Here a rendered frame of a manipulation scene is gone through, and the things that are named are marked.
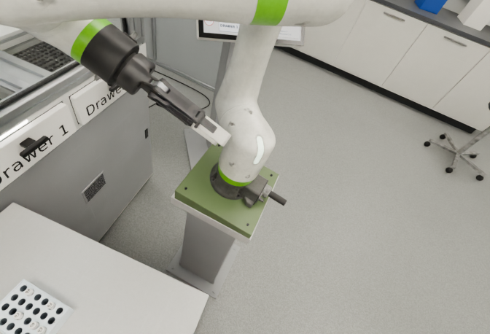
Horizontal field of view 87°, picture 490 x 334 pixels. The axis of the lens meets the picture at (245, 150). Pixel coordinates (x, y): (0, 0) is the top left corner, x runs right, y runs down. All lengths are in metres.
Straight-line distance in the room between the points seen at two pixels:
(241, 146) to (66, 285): 0.52
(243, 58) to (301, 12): 0.28
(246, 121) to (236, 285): 1.07
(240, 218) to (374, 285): 1.28
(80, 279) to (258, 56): 0.69
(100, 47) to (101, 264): 0.52
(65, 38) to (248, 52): 0.37
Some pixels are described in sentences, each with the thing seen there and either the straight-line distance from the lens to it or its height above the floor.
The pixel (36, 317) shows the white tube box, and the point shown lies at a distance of 0.76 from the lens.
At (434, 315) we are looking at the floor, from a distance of 2.14.
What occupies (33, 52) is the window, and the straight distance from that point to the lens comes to 0.83.
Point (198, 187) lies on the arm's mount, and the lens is 0.82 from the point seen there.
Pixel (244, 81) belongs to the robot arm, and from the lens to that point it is 0.71.
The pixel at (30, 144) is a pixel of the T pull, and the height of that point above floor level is 0.91.
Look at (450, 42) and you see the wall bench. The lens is 3.38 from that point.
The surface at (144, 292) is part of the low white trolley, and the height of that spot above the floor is 0.76.
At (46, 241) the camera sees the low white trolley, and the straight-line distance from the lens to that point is 0.85.
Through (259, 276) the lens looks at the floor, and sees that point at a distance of 1.61.
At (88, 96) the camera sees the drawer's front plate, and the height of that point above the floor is 0.91.
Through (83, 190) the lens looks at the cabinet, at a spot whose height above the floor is 0.52.
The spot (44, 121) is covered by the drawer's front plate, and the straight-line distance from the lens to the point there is 0.87.
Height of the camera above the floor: 1.50
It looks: 47 degrees down
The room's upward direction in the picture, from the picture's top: 20 degrees clockwise
